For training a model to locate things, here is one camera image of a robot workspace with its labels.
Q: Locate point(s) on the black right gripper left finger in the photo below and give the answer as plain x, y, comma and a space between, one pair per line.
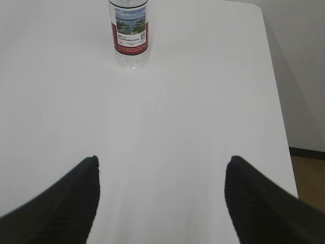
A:
63, 213

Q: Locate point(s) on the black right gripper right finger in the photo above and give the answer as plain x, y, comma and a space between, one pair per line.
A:
263, 212

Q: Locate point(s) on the clear plastic water bottle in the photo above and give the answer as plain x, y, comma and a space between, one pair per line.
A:
130, 31

